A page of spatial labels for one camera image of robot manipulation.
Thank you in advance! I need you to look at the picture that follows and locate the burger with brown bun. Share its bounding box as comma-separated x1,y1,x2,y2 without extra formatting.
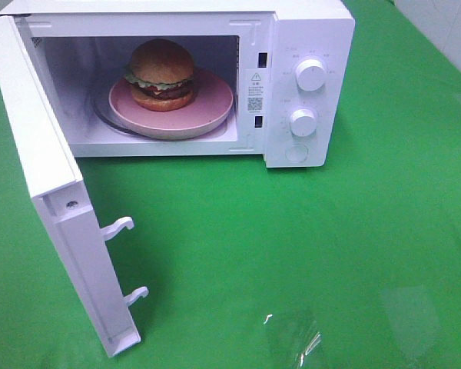
124,38,194,111

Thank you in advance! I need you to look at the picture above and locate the white microwave oven body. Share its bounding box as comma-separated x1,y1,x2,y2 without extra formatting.
0,1,355,168

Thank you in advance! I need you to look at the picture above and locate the glass microwave turntable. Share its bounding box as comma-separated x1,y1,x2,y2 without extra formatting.
90,91,231,140

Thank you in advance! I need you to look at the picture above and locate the lower white timer knob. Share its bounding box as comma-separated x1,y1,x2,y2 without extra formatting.
290,108,318,138

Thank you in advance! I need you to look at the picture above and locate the pink round plate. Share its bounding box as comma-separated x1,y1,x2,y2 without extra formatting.
108,68,234,140

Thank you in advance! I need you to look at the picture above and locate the clear tape patch right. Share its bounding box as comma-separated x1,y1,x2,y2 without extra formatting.
381,285,439,357

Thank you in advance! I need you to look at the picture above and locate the upper white microwave knob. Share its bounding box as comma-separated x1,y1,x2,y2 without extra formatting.
295,58,327,91

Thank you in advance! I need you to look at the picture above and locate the clear tape patch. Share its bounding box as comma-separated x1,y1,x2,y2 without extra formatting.
263,307,327,368
381,285,439,357

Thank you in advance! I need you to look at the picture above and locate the round door release button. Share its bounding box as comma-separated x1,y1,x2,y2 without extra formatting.
285,145,309,163

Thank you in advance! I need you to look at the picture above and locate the white microwave door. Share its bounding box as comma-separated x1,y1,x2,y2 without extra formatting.
0,15,148,357

